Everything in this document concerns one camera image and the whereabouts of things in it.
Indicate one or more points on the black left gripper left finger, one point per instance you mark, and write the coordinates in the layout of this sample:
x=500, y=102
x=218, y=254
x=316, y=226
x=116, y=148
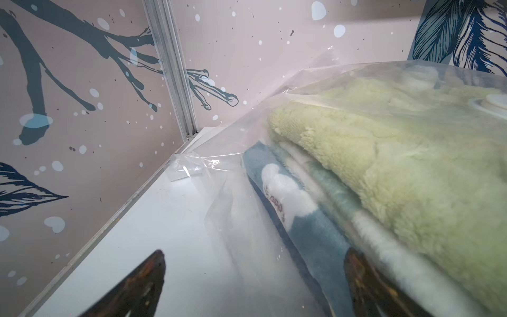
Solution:
x=137, y=294

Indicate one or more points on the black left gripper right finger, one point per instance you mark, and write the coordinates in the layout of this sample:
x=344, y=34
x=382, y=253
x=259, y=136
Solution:
x=372, y=293

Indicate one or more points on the white teal patterned blanket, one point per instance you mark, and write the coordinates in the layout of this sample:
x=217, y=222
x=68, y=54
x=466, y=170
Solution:
x=321, y=219

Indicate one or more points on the clear plastic vacuum bag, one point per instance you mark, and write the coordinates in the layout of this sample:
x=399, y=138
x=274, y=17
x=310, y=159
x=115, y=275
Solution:
x=238, y=218

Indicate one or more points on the light green fluffy blanket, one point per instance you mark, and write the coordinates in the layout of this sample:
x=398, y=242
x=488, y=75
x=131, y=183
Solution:
x=412, y=140

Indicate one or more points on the white vacuum bag valve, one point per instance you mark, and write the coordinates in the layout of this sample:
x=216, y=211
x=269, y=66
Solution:
x=493, y=104

